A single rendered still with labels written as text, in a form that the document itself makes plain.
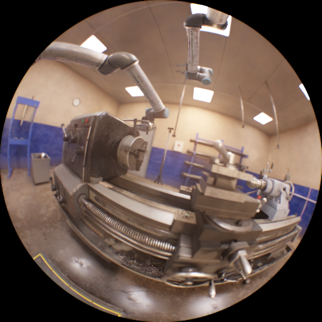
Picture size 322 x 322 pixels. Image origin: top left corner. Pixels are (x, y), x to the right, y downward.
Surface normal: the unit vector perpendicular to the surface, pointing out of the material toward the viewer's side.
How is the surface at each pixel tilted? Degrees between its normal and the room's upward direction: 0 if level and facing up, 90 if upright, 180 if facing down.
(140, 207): 36
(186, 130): 90
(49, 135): 90
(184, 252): 0
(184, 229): 90
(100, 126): 90
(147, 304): 0
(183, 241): 0
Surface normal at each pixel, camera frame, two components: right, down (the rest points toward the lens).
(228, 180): -0.28, 0.00
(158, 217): 0.04, -0.78
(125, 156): -0.29, 0.22
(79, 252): 0.22, -0.97
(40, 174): 0.96, 0.23
